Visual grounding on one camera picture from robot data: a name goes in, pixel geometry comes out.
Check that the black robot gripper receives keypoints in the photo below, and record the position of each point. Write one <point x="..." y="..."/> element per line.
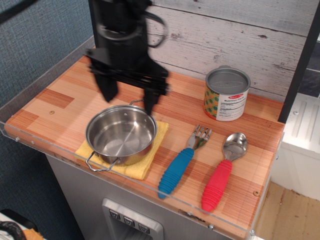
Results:
<point x="123" y="57"/>

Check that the blue handled fork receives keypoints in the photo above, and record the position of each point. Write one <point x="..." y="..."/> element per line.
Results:
<point x="174" y="172"/>

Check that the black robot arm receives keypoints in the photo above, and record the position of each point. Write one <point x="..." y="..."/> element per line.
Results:
<point x="116" y="14"/>

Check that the stainless steel pot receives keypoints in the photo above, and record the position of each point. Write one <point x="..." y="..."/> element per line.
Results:
<point x="120" y="135"/>

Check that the yellow folded cloth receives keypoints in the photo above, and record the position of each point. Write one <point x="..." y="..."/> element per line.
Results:
<point x="137" y="170"/>

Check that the toy food can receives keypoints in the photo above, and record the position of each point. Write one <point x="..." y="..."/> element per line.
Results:
<point x="225" y="94"/>

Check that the grey toy kitchen cabinet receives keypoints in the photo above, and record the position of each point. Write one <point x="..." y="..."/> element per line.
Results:
<point x="85" y="190"/>

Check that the silver dispenser button panel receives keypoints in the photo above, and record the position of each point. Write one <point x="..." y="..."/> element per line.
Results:
<point x="126" y="224"/>

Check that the orange object at corner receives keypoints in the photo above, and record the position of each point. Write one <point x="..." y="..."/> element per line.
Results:
<point x="31" y="234"/>

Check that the white side cabinet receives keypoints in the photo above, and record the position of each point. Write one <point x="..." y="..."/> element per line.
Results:
<point x="297" y="163"/>

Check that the red handled spoon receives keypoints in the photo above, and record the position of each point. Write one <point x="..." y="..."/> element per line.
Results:
<point x="234" y="147"/>

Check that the clear acrylic guard rail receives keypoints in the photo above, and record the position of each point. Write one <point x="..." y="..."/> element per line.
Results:
<point x="52" y="119"/>

